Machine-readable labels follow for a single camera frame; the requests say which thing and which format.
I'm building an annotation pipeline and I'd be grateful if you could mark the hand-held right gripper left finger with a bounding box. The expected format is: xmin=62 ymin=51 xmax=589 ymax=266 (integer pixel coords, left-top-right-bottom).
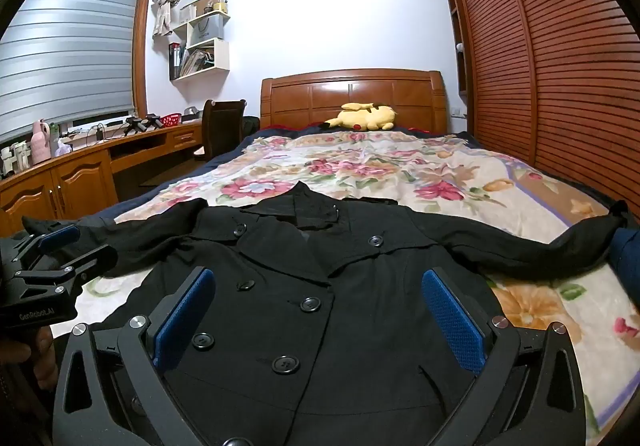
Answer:
xmin=51 ymin=267 xmax=236 ymax=446

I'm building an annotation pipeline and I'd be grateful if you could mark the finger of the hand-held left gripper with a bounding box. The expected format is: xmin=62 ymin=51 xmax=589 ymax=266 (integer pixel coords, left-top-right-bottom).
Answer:
xmin=14 ymin=246 xmax=119 ymax=287
xmin=0 ymin=224 xmax=82 ymax=273

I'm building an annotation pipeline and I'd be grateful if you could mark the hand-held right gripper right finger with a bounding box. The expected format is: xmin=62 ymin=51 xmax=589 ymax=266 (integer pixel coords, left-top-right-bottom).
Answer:
xmin=421 ymin=267 xmax=587 ymax=446

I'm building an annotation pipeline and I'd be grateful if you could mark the black button coat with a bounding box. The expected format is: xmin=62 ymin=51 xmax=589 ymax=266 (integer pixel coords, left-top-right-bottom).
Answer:
xmin=22 ymin=181 xmax=629 ymax=446

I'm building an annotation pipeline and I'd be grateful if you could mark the person's left hand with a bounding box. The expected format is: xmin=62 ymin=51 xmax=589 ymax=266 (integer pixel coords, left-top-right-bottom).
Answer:
xmin=0 ymin=324 xmax=59 ymax=392

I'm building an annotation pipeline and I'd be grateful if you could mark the wooden desk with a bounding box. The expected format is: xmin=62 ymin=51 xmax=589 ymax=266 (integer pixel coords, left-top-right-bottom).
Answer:
xmin=0 ymin=118 xmax=207 ymax=237

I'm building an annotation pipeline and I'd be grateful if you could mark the pink bottle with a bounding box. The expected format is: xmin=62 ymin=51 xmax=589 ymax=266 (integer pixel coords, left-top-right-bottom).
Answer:
xmin=31 ymin=122 xmax=51 ymax=161

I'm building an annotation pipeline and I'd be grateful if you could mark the black device on desk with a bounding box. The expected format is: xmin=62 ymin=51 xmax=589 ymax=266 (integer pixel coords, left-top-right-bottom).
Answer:
xmin=124 ymin=115 xmax=164 ymax=133

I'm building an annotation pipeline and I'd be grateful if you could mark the dark blue bedsheet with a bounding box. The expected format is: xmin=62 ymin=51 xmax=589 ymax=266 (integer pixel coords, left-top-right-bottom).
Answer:
xmin=97 ymin=125 xmax=281 ymax=223

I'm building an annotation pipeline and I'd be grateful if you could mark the floral blanket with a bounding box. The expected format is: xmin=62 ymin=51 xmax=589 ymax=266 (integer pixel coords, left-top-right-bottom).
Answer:
xmin=65 ymin=131 xmax=640 ymax=437

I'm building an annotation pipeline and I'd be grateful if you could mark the grey window blind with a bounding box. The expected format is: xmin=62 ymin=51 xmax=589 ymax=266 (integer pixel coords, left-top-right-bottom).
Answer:
xmin=0 ymin=0 xmax=143 ymax=143

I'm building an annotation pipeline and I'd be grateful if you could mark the dark blue cloth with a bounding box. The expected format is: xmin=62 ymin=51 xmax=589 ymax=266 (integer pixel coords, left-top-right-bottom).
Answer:
xmin=612 ymin=228 xmax=640 ymax=287

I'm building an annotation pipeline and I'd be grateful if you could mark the dark wooden chair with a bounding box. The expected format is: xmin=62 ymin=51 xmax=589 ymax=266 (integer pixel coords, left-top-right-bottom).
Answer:
xmin=194 ymin=99 xmax=248 ymax=160

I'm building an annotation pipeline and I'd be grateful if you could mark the yellow plush toy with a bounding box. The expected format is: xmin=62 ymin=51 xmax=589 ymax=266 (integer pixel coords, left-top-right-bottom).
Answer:
xmin=320 ymin=102 xmax=399 ymax=132

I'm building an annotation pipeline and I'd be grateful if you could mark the wooden bed headboard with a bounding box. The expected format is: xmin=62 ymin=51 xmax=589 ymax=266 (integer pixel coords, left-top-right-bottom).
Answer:
xmin=260 ymin=70 xmax=447 ymax=135

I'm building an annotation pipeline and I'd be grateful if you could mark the white shopping bag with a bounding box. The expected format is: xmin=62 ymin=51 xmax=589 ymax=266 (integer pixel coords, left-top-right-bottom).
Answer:
xmin=188 ymin=12 xmax=225 ymax=47

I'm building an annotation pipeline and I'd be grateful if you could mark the wooden slatted wardrobe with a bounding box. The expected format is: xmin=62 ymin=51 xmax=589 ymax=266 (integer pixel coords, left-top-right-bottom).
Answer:
xmin=434 ymin=0 xmax=640 ymax=227

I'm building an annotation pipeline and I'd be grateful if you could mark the white wall shelf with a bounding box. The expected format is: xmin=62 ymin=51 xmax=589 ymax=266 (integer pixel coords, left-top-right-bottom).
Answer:
xmin=168 ymin=0 xmax=231 ymax=81

